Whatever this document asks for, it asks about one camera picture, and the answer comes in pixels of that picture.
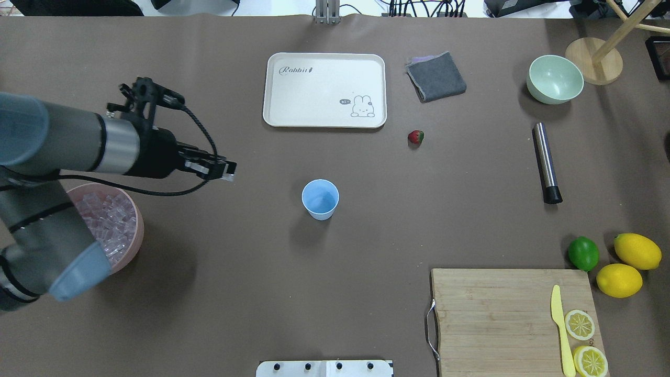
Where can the mint green bowl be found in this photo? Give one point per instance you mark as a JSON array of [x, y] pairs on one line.
[[554, 80]]

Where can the red strawberry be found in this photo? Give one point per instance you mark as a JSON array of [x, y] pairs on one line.
[[416, 137]]

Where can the pink bowl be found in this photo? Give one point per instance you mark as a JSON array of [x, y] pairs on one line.
[[76, 193]]

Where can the grey folded cloth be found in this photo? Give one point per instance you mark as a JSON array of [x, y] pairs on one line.
[[435, 77]]

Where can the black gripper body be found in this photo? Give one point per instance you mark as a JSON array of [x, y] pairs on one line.
[[157, 153]]

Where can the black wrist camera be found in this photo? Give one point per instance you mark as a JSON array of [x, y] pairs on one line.
[[143, 97]]

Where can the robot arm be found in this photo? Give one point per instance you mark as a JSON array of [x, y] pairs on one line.
[[42, 144]]

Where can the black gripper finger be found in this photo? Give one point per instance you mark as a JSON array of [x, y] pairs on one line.
[[195, 156], [214, 172]]

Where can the wooden mug tree stand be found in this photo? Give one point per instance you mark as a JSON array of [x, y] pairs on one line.
[[598, 60]]

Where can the lemon half slice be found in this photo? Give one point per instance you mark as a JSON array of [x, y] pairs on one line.
[[590, 361], [580, 325]]

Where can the clear ice cube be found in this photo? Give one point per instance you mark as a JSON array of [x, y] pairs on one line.
[[228, 177]]

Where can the aluminium frame post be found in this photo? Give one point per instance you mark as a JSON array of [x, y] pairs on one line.
[[327, 12]]

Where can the cream rabbit tray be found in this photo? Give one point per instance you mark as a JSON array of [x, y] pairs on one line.
[[326, 90]]

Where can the steel muddler black tip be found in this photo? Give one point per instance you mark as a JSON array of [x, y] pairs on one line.
[[551, 191]]

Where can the bamboo cutting board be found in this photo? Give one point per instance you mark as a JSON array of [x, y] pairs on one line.
[[497, 321]]

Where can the dark brown tray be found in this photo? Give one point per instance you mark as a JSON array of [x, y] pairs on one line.
[[658, 50]]

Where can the green lime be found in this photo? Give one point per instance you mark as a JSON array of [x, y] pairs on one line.
[[583, 254]]

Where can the light blue plastic cup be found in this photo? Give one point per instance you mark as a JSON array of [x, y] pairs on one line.
[[320, 198]]

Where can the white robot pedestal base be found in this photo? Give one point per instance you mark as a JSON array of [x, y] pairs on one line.
[[326, 368]]

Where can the yellow plastic knife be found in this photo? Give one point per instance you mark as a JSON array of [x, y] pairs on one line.
[[567, 363]]

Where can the clear ice cubes pile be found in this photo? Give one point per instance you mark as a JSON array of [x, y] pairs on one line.
[[113, 221]]

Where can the whole yellow lemon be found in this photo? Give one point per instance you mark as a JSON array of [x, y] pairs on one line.
[[619, 280], [638, 251]]

